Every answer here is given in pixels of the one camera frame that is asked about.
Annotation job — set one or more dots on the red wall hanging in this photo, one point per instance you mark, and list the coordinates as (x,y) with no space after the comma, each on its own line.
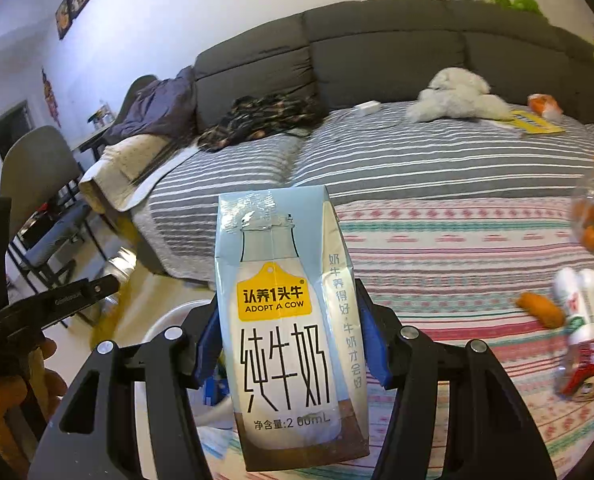
(51,97)

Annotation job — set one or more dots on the wooden desk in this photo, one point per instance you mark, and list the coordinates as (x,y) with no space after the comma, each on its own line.
(89,142)

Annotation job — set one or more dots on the dark wall photo panels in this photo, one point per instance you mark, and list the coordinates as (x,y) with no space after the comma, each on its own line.
(74,5)

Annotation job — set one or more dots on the grey striped sofa cover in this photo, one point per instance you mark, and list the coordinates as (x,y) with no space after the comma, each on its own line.
(427,160)

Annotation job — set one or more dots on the small blue carton box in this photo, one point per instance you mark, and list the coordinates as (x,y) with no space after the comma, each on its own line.
(214,392)

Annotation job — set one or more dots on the white charger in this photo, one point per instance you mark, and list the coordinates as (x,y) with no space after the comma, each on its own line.
(367,107)

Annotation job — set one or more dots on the yellow book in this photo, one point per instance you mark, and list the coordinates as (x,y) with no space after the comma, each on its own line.
(532,122)

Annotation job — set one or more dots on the orange white snack bag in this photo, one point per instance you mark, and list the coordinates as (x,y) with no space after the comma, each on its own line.
(544,105)

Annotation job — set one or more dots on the small containers on desk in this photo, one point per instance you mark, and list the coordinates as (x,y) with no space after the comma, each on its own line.
(101,116)

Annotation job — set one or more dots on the grey fabric sofa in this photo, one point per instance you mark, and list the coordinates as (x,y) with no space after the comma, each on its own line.
(387,55)

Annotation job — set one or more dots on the chair back behind jacket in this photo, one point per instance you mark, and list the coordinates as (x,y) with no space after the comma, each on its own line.
(137,92)

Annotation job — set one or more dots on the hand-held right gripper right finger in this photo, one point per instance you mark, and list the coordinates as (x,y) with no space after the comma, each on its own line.
(377,340)

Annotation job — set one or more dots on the dark plaid shirt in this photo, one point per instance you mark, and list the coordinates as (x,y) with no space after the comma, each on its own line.
(257,120)

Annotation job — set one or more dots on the white plush dog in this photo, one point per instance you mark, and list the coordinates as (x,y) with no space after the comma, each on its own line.
(457,95)

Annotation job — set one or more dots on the beige quilted pillow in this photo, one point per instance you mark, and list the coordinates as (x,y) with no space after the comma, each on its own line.
(122,170)

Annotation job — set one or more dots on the grey fabric chair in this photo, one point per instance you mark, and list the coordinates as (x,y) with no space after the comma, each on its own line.
(37,165)

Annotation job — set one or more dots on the pale blue milk carton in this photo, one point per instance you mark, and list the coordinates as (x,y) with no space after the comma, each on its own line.
(277,335)

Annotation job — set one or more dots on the person's left hand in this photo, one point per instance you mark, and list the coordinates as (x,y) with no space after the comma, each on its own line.
(12,420)

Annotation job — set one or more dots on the purple jacket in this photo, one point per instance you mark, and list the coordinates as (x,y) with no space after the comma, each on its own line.
(157,110)

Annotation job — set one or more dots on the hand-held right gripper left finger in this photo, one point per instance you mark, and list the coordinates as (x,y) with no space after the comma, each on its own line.
(207,350)

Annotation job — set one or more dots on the red snack packet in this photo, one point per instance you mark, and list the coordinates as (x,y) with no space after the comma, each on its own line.
(587,372)

